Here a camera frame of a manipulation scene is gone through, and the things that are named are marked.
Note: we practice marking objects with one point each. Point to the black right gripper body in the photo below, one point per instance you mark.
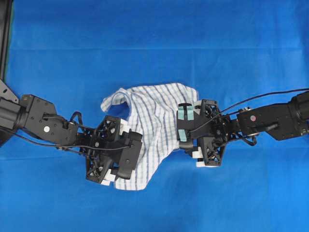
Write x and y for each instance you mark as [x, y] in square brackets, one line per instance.
[212, 135]

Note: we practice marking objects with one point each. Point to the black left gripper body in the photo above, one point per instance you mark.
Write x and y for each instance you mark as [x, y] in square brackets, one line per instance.
[103, 147]

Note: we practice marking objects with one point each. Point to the white blue striped towel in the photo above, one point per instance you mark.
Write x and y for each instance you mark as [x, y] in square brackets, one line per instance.
[152, 113]

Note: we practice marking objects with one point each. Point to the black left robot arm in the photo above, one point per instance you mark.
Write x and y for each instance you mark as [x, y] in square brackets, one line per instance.
[39, 119]

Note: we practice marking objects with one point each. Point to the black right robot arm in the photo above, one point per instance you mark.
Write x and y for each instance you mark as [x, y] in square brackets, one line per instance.
[281, 121]

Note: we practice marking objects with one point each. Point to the blue table cloth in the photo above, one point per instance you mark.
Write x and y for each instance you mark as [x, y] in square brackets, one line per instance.
[74, 53]

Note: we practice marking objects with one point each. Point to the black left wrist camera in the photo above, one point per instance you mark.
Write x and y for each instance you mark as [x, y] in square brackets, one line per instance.
[129, 156]

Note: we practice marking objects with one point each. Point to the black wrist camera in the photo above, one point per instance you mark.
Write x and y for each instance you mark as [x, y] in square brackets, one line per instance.
[129, 156]
[186, 114]

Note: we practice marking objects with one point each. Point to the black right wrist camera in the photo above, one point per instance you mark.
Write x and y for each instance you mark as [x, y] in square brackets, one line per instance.
[186, 114]

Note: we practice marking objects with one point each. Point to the black frame post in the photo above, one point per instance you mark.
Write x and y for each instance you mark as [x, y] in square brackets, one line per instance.
[6, 17]

